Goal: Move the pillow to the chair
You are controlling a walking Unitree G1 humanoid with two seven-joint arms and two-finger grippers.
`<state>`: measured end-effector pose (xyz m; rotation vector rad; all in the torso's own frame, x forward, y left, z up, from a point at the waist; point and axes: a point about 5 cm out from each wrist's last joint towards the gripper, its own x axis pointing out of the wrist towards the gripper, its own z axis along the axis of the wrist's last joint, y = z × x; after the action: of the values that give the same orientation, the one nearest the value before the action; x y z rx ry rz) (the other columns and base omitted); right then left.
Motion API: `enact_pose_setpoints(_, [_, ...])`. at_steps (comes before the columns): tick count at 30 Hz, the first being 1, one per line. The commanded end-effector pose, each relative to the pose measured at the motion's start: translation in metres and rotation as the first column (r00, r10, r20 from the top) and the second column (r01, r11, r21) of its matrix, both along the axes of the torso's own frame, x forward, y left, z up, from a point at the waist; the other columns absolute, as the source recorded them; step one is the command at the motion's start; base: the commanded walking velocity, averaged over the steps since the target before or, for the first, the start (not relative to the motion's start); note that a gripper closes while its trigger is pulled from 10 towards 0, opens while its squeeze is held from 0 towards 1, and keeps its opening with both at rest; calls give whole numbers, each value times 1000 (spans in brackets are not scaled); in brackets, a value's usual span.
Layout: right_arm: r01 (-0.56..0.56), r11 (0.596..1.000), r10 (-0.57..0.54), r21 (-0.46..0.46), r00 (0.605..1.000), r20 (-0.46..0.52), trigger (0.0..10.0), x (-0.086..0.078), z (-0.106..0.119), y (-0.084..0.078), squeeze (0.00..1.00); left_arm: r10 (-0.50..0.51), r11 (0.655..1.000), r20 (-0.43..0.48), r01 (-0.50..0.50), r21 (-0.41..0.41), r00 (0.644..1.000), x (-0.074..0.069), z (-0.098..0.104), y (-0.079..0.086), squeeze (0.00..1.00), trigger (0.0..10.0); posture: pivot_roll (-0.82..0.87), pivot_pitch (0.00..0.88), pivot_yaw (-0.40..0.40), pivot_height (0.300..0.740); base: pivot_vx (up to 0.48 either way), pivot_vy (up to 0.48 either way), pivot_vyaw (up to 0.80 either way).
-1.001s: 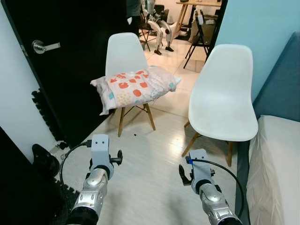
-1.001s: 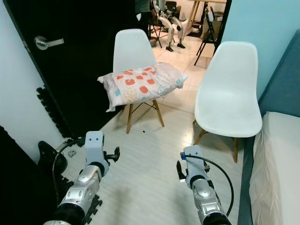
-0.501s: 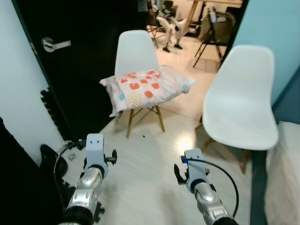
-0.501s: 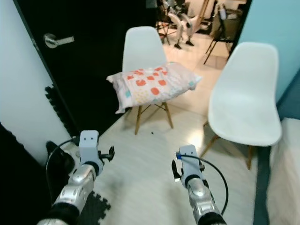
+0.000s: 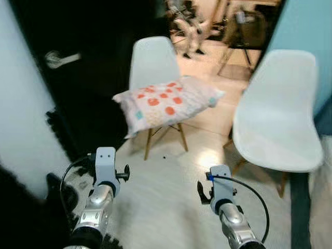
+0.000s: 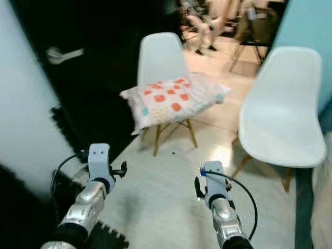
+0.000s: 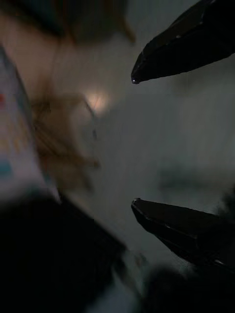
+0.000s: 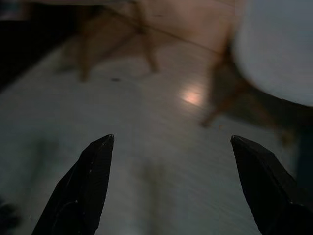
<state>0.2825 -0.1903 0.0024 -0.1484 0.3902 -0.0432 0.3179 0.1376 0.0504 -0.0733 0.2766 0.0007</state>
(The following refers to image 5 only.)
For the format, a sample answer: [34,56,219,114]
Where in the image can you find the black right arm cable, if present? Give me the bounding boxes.
[213,175,271,244]

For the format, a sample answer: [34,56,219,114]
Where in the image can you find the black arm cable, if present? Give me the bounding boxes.
[59,155,97,221]
[213,175,271,244]

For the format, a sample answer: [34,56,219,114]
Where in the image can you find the black foam floor mat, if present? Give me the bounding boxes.
[0,112,125,249]

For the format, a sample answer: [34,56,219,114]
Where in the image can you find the white plastic chair wooden legs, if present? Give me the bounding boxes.
[223,49,325,199]
[128,36,189,161]

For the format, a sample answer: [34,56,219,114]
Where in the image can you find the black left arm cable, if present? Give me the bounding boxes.
[59,155,97,221]

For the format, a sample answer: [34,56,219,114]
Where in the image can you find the silver door handle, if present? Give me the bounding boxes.
[44,50,82,70]

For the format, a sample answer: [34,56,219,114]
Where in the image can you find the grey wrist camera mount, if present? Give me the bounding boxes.
[94,147,118,186]
[206,165,235,213]

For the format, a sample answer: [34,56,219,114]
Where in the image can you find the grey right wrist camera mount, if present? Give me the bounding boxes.
[206,165,235,213]

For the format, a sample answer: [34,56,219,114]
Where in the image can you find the brown folding chair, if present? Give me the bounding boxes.
[217,4,271,76]

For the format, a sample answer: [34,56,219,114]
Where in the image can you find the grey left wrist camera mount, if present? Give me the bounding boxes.
[94,147,118,186]

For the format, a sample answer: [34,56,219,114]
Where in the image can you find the white legged robot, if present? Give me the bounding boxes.
[169,3,211,59]

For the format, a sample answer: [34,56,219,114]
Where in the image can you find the black door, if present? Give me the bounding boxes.
[9,0,174,162]

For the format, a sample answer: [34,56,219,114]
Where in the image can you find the white pillow with red dots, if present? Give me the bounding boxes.
[112,76,226,140]

